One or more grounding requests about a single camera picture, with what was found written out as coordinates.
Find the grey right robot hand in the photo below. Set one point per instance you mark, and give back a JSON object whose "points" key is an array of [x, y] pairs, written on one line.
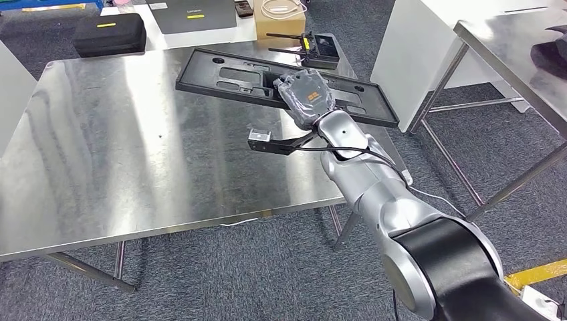
{"points": [[305, 97]]}

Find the black plastic plate part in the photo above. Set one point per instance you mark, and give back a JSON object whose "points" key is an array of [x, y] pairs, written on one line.
{"points": [[208, 82]]}

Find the stainless steel workbench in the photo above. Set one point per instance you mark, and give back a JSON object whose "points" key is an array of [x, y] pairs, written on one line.
{"points": [[133, 141]]}

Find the black car part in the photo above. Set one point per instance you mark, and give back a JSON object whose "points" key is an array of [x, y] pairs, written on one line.
{"points": [[551, 57]]}

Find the black remote controller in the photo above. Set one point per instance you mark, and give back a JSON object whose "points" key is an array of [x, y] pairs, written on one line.
{"points": [[325, 53]]}

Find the cardboard box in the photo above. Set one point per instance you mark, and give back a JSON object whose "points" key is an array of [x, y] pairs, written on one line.
{"points": [[279, 29]]}

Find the black smartphone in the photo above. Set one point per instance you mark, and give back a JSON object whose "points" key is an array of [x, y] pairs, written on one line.
{"points": [[243, 8]]}

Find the white cabinet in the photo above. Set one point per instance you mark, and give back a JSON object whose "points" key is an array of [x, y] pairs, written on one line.
{"points": [[407, 57]]}

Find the grey laptop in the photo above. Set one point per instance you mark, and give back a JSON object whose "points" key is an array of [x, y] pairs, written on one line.
{"points": [[190, 22]]}

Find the pink bottle cap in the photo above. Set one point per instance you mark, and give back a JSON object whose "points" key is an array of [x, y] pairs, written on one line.
{"points": [[123, 2]]}

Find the black zip case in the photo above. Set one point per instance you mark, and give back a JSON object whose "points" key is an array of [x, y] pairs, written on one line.
{"points": [[108, 37]]}

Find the stainless steel table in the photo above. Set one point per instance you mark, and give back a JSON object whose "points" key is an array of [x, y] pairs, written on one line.
{"points": [[505, 44]]}

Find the yellow tape strip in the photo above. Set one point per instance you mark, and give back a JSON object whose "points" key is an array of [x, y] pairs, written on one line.
{"points": [[53, 7]]}

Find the blue metal cart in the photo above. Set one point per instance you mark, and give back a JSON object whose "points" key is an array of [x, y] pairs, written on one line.
{"points": [[44, 2]]}

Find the yellow floor tape square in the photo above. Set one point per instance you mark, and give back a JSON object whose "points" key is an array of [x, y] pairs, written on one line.
{"points": [[536, 274]]}

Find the white power strip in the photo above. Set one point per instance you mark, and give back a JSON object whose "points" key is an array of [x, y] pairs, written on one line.
{"points": [[538, 303]]}

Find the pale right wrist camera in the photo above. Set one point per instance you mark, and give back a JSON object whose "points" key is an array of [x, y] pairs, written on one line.
{"points": [[259, 135]]}

